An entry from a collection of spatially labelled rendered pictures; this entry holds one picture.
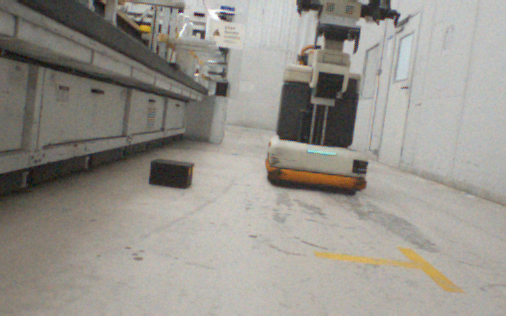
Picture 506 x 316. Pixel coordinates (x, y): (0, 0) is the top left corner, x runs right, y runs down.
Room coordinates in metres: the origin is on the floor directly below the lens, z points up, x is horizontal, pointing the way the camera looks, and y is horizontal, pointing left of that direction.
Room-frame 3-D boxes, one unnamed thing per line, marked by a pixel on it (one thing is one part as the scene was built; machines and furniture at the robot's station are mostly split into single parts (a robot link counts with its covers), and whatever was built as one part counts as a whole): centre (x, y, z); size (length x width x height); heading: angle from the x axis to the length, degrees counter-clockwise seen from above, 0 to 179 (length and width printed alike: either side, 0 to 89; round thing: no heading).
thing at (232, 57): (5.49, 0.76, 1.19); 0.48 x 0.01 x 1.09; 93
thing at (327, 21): (2.60, -0.32, 0.99); 0.28 x 0.16 x 0.22; 93
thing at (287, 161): (2.89, -0.31, 0.16); 0.67 x 0.64 x 0.25; 3
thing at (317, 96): (2.73, -0.38, 0.68); 0.28 x 0.27 x 0.25; 93
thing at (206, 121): (5.81, 1.49, 0.95); 1.65 x 0.70 x 1.90; 93
